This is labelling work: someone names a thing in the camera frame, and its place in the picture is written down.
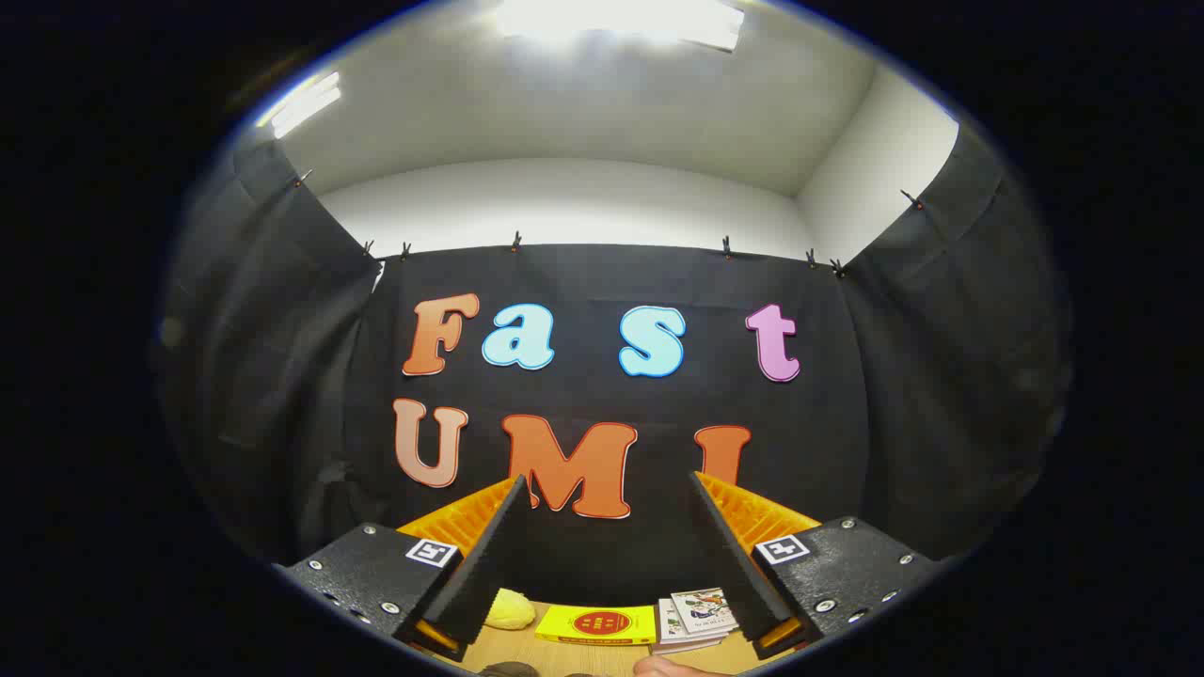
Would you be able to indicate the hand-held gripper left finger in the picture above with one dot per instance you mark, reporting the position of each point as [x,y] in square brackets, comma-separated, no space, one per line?
[480,574]

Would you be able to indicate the wide ceiling light panel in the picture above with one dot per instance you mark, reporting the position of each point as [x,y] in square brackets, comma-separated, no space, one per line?
[611,19]

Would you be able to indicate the yellow book with red circle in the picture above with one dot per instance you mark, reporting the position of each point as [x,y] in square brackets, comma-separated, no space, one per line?
[597,622]

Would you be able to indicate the white book with brown spine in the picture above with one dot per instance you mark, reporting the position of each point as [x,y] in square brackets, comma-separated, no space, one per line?
[682,649]

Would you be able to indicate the white book with bird print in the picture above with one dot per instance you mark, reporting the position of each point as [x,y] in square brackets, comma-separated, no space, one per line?
[704,609]

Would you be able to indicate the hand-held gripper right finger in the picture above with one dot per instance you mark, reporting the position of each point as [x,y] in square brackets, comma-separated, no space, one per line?
[738,574]

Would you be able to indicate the row of small cloth clips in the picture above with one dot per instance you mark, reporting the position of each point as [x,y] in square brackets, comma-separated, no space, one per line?
[515,243]

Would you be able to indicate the yellow round bread plush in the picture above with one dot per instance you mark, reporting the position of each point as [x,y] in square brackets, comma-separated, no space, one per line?
[513,611]

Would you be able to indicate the white paperback book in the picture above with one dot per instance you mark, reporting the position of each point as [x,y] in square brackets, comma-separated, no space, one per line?
[666,621]

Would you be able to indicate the narrow ceiling light panel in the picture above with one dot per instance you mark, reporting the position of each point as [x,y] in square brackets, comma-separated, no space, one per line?
[301,103]

